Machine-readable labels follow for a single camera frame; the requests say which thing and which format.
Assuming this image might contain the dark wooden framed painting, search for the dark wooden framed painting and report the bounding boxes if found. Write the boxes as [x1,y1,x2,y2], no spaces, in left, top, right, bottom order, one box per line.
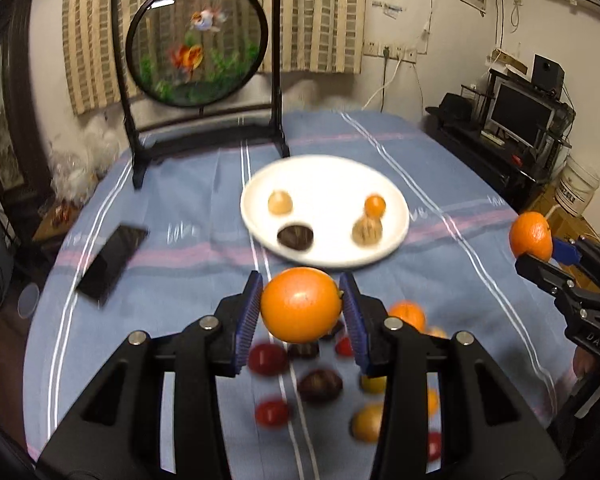
[0,0,51,201]

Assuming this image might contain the dark brown chestnut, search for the dark brown chestnut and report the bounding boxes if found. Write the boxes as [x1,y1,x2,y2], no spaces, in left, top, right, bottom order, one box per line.
[277,224,315,252]
[287,342,321,361]

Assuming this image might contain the white wall outlet strip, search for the white wall outlet strip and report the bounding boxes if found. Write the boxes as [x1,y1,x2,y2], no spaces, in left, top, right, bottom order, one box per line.
[364,42,416,63]

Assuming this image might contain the cardboard box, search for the cardboard box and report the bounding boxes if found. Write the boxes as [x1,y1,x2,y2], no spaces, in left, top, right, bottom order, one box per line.
[527,185,600,241]

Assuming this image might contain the tan round fruit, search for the tan round fruit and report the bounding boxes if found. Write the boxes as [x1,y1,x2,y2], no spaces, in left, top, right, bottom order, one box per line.
[268,190,294,217]

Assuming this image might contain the white plate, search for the white plate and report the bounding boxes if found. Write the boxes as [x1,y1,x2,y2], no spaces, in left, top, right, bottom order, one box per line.
[240,155,411,268]

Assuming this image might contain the large orange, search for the large orange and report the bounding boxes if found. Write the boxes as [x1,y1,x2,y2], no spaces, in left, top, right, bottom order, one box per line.
[260,267,343,345]

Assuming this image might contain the black media rack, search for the black media rack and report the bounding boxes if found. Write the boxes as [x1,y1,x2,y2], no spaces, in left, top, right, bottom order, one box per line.
[425,67,576,211]

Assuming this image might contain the clear plastic bags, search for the clear plastic bags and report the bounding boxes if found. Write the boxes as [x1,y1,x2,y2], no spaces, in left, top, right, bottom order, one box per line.
[50,115,121,206]

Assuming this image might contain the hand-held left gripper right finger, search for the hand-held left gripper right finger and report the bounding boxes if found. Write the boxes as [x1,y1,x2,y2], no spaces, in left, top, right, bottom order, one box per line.
[338,272,566,480]

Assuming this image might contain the black hat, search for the black hat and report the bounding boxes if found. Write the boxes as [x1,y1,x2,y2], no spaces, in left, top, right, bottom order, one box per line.
[425,92,473,122]

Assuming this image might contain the white plastic bucket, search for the white plastic bucket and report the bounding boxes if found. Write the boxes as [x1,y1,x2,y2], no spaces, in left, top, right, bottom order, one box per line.
[556,155,600,217]

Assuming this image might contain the brown walnut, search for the brown walnut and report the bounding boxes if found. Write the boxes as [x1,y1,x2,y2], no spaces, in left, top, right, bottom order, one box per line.
[351,214,384,247]

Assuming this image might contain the black speaker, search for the black speaker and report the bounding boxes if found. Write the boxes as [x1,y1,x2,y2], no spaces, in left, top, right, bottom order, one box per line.
[532,54,565,98]

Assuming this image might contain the blue striped tablecloth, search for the blue striped tablecloth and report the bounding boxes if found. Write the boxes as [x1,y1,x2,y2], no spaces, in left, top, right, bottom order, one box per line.
[22,110,581,480]

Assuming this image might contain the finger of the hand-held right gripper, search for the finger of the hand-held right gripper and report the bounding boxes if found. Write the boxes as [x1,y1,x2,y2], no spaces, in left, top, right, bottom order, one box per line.
[515,253,589,307]
[552,235,600,291]

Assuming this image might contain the red plum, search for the red plum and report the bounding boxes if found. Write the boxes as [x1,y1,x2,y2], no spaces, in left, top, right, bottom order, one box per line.
[255,399,291,428]
[248,342,289,376]

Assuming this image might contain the yellow round fruit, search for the yellow round fruit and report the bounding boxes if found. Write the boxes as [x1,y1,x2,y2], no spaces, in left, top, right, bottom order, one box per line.
[360,374,388,395]

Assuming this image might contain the computer monitor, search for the computer monitor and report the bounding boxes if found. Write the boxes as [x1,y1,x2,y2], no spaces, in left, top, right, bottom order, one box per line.
[485,82,556,146]

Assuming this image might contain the translucent plastic cup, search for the translucent plastic cup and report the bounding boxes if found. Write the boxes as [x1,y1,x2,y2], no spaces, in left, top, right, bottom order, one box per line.
[19,282,41,318]

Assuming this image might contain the black smartphone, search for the black smartphone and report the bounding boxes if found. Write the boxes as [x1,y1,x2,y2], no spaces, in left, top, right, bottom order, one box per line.
[75,225,150,307]

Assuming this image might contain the beige striped curtain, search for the beige striped curtain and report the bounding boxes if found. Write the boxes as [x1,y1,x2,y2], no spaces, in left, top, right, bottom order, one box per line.
[62,0,368,116]

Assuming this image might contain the white power cable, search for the white power cable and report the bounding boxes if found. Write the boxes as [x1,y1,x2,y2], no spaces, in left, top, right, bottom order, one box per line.
[365,55,406,111]

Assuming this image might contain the person's right hand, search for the person's right hand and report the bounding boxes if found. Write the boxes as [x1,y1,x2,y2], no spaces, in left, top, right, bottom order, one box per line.
[573,346,600,380]

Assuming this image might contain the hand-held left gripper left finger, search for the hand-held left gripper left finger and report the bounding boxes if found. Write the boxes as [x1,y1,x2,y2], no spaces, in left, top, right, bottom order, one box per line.
[35,270,265,480]

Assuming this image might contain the yellow-brown round fruit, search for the yellow-brown round fruit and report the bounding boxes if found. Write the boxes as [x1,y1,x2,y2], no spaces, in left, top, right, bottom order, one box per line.
[350,404,385,443]

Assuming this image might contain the orange mandarin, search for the orange mandarin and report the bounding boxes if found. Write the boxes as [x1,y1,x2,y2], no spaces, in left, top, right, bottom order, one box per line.
[509,211,554,262]
[389,301,427,332]

